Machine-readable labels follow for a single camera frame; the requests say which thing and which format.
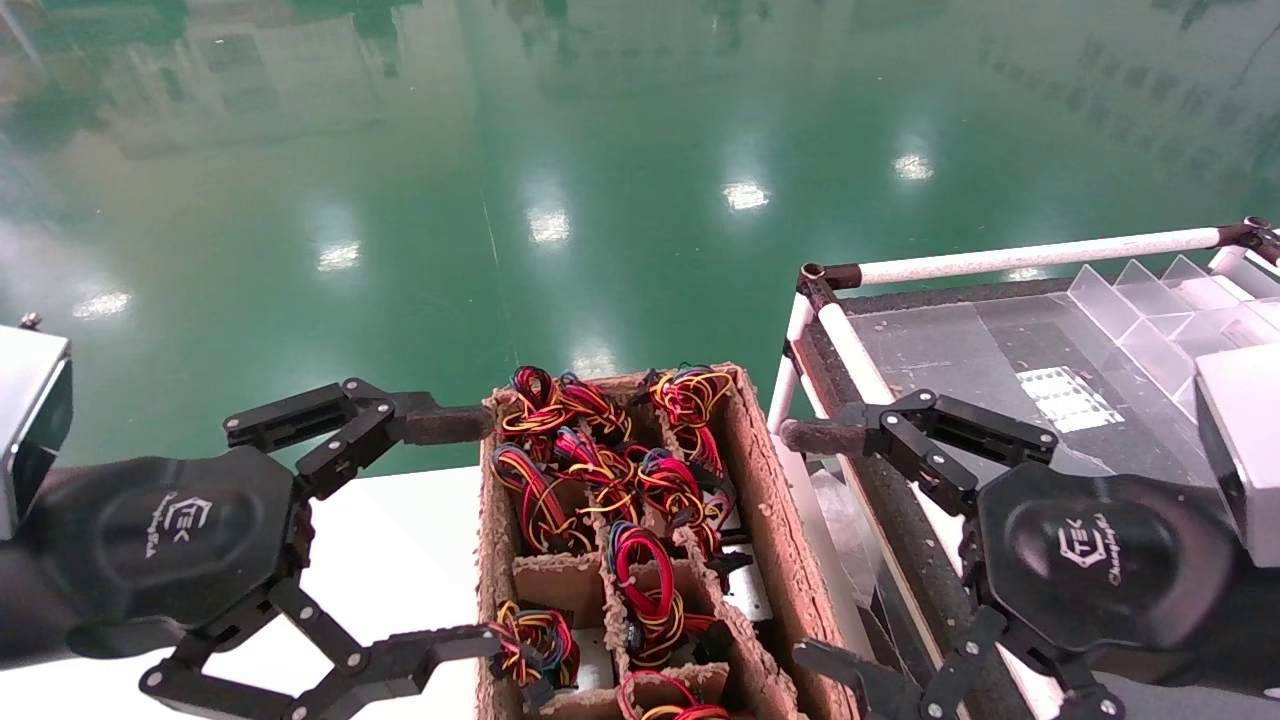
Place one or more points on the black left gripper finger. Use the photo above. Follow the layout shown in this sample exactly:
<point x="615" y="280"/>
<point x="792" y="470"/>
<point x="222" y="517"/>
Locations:
<point x="440" y="423"/>

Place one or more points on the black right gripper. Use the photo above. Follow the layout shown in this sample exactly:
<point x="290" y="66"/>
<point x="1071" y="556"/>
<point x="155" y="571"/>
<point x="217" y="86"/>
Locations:
<point x="1100" y="560"/>

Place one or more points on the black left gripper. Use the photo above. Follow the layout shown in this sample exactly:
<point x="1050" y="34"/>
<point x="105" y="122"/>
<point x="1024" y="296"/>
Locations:
<point x="170" y="540"/>

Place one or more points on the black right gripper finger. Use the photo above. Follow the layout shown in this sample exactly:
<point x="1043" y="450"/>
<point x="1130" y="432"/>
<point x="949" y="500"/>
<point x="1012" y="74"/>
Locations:
<point x="830" y="436"/>

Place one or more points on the brown cardboard divider box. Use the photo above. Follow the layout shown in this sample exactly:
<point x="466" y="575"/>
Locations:
<point x="770" y="480"/>

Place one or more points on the clear plastic film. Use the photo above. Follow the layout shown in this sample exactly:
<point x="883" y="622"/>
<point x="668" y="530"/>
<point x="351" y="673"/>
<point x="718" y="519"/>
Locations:
<point x="840" y="520"/>

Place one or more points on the black pipe corner connector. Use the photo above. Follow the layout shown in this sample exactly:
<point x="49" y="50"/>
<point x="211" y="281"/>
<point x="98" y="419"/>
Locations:
<point x="825" y="285"/>
<point x="1250" y="235"/>

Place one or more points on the clear acrylic divider tray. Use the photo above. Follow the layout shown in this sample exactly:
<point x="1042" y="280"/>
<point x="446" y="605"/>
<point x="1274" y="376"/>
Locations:
<point x="1150" y="300"/>

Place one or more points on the white frame leg pipe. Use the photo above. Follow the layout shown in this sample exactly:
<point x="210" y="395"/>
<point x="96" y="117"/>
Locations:
<point x="790" y="385"/>

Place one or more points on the long white frame rail pipe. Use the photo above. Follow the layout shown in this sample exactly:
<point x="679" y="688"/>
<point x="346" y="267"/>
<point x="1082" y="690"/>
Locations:
<point x="850" y="350"/>

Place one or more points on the short white frame rail pipe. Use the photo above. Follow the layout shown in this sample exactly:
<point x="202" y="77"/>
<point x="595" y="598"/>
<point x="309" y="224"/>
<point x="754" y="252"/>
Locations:
<point x="1040" y="255"/>

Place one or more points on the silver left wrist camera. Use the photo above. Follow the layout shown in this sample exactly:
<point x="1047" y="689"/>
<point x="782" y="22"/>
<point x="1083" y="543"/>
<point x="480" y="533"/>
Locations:
<point x="25" y="410"/>

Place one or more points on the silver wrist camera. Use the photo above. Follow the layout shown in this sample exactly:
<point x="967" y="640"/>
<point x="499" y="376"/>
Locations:
<point x="25" y="410"/>
<point x="1245" y="450"/>

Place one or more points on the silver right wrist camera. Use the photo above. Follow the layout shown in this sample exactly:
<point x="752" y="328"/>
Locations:
<point x="1245" y="450"/>

